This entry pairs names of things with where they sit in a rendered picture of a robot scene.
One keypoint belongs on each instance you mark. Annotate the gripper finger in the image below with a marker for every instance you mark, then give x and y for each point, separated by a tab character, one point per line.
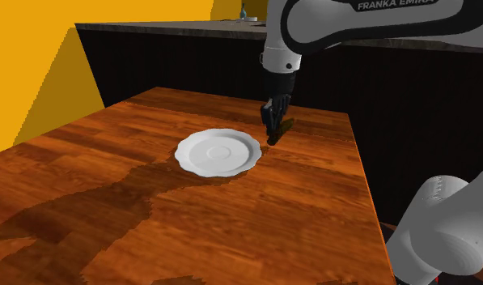
269	114
283	106

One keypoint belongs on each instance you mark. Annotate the wooden table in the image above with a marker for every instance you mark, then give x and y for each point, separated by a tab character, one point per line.
241	221

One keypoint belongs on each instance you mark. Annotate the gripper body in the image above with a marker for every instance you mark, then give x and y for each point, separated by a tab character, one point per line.
279	83

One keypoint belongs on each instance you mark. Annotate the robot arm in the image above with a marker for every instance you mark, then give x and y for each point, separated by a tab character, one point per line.
383	23

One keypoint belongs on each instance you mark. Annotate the dark olive elongated object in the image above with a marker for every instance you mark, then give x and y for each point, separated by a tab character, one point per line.
285	125

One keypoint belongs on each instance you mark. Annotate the white scalloped plate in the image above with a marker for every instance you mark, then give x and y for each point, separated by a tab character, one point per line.
217	153

